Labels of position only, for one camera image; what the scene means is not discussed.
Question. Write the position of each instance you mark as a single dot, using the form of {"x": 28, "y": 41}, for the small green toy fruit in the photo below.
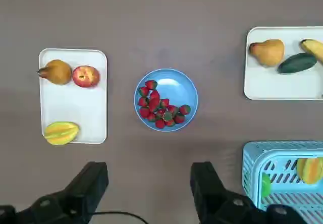
{"x": 265, "y": 185}

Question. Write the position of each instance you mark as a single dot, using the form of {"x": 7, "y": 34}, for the blue round bowl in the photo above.
{"x": 174, "y": 85}

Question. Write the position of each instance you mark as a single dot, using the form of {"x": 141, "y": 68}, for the dark green toy cucumber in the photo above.
{"x": 297, "y": 63}

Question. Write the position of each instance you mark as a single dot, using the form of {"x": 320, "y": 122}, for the white rectangular tray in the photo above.
{"x": 73, "y": 103}
{"x": 277, "y": 85}

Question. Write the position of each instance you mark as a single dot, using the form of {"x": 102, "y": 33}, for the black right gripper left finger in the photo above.
{"x": 83, "y": 191}

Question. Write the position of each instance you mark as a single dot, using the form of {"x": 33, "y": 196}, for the red toy strawberry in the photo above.
{"x": 151, "y": 117}
{"x": 154, "y": 105}
{"x": 160, "y": 123}
{"x": 151, "y": 84}
{"x": 154, "y": 95}
{"x": 167, "y": 116}
{"x": 161, "y": 112}
{"x": 142, "y": 102}
{"x": 144, "y": 112}
{"x": 179, "y": 118}
{"x": 185, "y": 109}
{"x": 173, "y": 109}
{"x": 170, "y": 123}
{"x": 143, "y": 91}
{"x": 164, "y": 103}

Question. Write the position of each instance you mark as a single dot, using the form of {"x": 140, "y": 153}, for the yellow toy banana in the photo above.
{"x": 313, "y": 48}

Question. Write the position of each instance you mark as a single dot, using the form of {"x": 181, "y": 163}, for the light blue plastic basket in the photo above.
{"x": 255, "y": 158}

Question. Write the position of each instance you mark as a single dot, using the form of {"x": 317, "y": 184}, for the yellow toy starfruit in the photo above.
{"x": 61, "y": 133}
{"x": 310, "y": 171}

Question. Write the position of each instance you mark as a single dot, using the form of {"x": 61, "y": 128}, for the red toy peach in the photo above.
{"x": 85, "y": 76}

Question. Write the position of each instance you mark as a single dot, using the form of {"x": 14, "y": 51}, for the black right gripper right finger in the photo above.
{"x": 209, "y": 196}

